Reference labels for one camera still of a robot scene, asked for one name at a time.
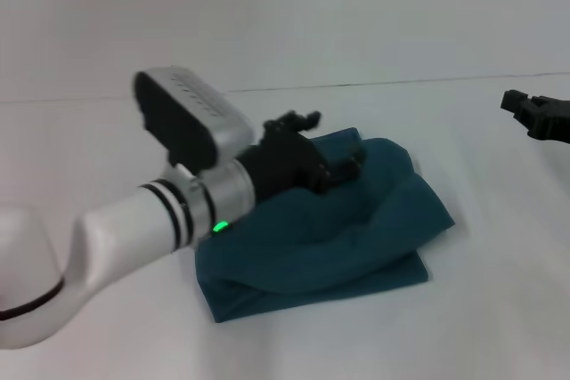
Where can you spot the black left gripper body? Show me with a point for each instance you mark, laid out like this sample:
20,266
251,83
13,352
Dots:
285,162

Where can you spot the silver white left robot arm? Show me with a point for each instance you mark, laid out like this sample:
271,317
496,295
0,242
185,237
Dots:
111,242

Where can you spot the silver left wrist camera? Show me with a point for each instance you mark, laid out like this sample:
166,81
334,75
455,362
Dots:
191,113

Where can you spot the teal FREE print T-shirt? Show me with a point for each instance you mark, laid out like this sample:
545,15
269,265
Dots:
334,228

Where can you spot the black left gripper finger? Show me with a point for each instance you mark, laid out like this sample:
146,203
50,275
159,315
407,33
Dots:
347,164
296,119

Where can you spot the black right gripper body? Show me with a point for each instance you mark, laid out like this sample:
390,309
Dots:
548,119

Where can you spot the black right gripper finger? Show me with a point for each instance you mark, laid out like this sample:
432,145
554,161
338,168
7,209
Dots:
516,102

